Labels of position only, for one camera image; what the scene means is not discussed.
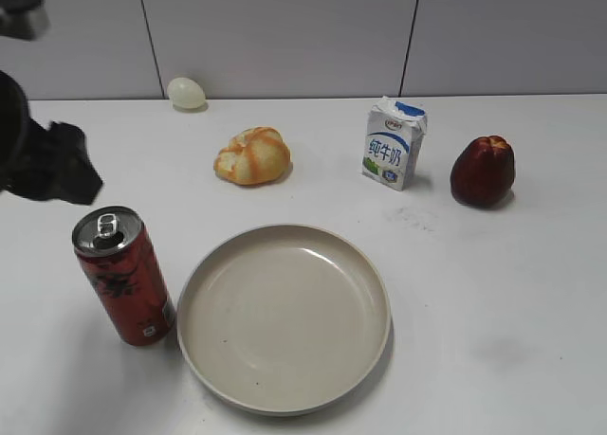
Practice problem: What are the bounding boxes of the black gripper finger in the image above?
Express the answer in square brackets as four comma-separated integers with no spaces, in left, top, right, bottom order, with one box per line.
[18,120,103,206]

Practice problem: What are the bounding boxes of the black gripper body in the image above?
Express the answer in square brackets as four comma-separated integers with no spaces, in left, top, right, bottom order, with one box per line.
[1,72,30,193]

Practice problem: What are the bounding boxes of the red cola can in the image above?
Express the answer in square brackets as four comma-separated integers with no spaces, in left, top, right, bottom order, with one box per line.
[71,206,175,347]

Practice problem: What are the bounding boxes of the beige round plate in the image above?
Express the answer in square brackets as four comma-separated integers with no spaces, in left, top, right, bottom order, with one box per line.
[176,224,392,417]

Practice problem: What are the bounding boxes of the white egg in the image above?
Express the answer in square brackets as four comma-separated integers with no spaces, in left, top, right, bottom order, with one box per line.
[167,77,207,110]

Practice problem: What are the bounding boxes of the orange bread roll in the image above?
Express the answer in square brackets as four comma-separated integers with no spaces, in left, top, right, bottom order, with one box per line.
[213,127,291,186]

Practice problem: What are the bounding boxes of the white blue milk carton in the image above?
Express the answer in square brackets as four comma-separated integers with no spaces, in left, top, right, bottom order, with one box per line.
[361,97,428,191]

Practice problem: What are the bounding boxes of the dark red wax apple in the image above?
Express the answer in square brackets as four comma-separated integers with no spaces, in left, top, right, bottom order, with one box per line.
[450,136,516,208]

